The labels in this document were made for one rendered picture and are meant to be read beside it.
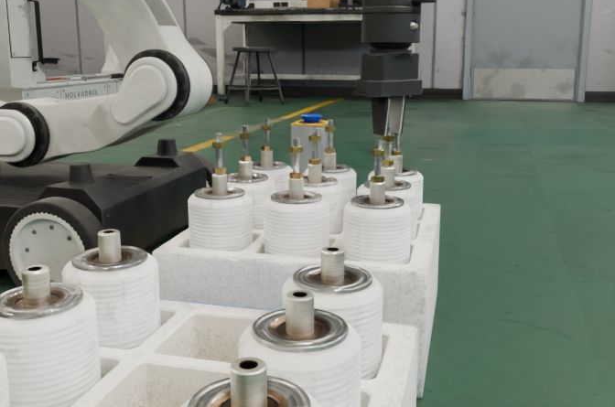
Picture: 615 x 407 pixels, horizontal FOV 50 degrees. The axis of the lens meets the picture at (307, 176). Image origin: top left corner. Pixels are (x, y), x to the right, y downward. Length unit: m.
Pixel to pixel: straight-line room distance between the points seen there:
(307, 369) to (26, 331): 0.23
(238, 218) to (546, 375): 0.50
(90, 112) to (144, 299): 0.80
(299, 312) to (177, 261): 0.47
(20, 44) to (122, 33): 2.29
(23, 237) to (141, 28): 0.46
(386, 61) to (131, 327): 0.53
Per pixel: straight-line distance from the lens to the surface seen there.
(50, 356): 0.60
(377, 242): 0.90
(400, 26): 0.99
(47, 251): 1.29
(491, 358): 1.08
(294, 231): 0.92
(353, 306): 0.60
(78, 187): 1.29
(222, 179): 0.98
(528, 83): 6.02
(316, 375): 0.49
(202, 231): 0.97
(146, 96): 1.32
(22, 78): 3.67
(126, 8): 1.39
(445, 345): 1.11
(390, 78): 1.00
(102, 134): 1.43
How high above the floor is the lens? 0.47
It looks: 11 degrees down
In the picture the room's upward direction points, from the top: straight up
